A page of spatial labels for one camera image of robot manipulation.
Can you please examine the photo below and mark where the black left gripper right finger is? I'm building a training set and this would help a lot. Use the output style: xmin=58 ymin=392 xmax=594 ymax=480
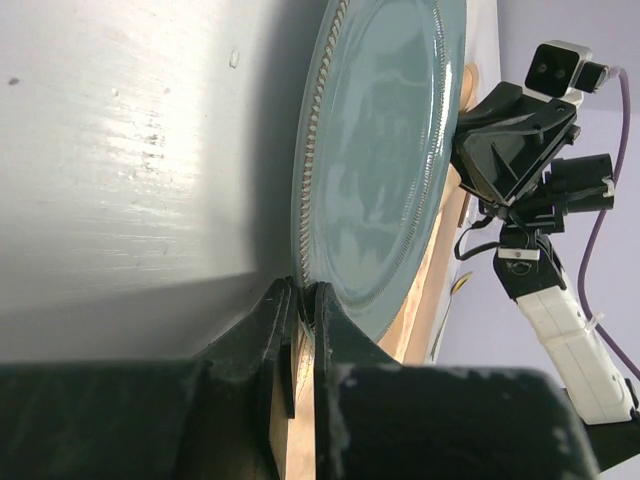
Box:
xmin=305 ymin=282 xmax=599 ymax=479

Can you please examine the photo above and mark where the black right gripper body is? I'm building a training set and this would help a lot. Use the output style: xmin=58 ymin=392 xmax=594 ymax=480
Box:
xmin=451 ymin=82 xmax=615 ymax=234

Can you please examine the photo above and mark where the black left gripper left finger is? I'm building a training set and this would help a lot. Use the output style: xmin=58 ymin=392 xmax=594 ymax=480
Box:
xmin=1 ymin=278 xmax=295 ymax=479

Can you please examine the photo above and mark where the peach satin cloth napkin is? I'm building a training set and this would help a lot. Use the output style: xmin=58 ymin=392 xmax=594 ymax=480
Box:
xmin=269 ymin=62 xmax=481 ymax=480

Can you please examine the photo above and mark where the teal round plate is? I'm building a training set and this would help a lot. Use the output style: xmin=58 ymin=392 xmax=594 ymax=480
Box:
xmin=291 ymin=0 xmax=467 ymax=340

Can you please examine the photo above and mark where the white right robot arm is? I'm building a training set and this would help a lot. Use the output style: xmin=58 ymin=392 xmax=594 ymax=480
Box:
xmin=451 ymin=82 xmax=639 ymax=425

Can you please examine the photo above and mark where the iridescent gold spoon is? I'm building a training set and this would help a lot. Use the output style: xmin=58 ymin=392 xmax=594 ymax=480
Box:
xmin=426 ymin=271 xmax=474 ymax=364

